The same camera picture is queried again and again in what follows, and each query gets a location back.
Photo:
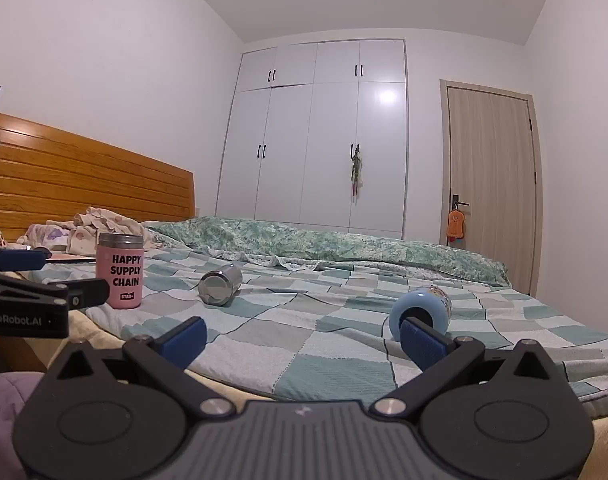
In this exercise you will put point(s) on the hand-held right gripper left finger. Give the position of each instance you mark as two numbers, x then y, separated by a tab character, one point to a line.
186	341

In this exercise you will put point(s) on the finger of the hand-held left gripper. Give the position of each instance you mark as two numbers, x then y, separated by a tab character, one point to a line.
19	260
89	294

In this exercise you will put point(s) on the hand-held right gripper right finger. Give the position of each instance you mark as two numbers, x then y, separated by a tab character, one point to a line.
424	344

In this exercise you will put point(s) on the light blue cup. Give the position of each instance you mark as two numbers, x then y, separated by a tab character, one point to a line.
419	305

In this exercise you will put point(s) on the stainless steel cup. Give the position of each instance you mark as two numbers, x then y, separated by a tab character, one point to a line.
220	285

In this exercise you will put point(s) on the pink printed cup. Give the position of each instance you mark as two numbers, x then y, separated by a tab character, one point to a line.
119	272

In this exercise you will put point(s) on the flat pink book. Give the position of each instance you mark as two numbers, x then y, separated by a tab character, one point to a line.
71	259

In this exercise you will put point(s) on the purple patterned cloth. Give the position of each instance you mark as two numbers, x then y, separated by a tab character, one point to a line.
49	234

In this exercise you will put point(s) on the yellow blanket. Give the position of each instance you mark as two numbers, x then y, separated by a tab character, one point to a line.
104	332

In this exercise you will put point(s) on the cream patterned clothes pile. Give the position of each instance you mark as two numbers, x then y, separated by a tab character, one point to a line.
104	222

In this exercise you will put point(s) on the purple quilted cloth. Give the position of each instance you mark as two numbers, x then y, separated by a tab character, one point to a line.
6	410

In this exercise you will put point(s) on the wooden headboard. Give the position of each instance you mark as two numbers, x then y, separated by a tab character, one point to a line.
84	180

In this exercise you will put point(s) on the checked bed sheet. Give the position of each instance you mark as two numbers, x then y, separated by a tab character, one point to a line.
309	325

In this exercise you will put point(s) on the orange hanging toy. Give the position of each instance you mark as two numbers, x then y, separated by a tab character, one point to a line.
456	224

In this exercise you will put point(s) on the green floral duvet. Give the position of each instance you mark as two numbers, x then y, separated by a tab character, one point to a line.
334	245

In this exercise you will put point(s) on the beige wooden door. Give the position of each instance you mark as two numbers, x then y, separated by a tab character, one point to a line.
491	185

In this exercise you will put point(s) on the hanging wardrobe ornament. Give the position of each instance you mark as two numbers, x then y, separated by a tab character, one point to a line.
357	172

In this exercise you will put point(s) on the white wardrobe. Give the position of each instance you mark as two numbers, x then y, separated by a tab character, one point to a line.
314	150

